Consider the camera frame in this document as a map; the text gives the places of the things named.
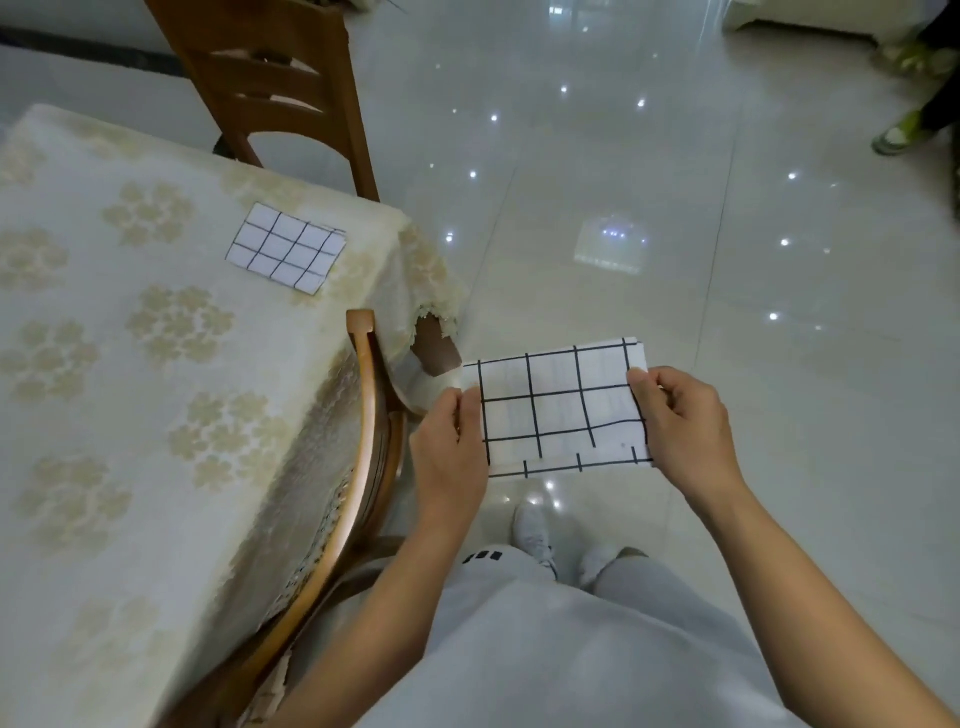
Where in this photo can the person's white shoe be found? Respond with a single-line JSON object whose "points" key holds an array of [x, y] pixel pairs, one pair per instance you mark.
{"points": [[534, 531], [596, 564]]}

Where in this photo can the person's right hand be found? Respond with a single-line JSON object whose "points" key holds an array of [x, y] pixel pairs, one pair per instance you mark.
{"points": [[690, 439]]}

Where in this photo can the person's left hand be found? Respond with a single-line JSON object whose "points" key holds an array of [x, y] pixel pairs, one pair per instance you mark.
{"points": [[447, 469]]}

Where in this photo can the person's left thumb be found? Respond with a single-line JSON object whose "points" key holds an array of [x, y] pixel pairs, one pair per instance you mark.
{"points": [[470, 411]]}

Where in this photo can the white cabinet base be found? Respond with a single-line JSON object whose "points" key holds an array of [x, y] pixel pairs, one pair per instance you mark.
{"points": [[817, 16]]}

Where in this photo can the small white black-grid folded cloth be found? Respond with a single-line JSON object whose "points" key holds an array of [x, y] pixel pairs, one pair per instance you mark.
{"points": [[286, 247]]}

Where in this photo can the wooden slat-back chair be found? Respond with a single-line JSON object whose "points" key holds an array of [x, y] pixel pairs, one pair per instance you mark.
{"points": [[277, 82]]}

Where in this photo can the person's grey trousers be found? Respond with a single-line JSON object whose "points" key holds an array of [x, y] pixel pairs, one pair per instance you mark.
{"points": [[660, 592]]}

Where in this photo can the person's left forearm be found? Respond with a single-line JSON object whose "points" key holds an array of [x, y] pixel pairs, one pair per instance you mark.
{"points": [[360, 622]]}

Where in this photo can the person's right white shoe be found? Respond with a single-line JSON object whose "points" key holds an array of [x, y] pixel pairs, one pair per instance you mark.
{"points": [[596, 564]]}

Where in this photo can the person's left white shoe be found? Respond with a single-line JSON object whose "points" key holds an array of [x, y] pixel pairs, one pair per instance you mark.
{"points": [[534, 531]]}

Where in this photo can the cream floral tablecloth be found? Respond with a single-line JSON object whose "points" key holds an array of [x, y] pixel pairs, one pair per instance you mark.
{"points": [[150, 390]]}

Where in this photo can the person's right forearm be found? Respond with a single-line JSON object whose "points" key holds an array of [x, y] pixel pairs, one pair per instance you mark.
{"points": [[817, 615]]}

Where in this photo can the wooden curved-back chair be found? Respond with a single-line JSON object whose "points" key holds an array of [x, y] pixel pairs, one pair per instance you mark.
{"points": [[352, 510]]}

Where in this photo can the person's right thumb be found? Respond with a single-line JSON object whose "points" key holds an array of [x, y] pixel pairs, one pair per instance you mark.
{"points": [[645, 405]]}

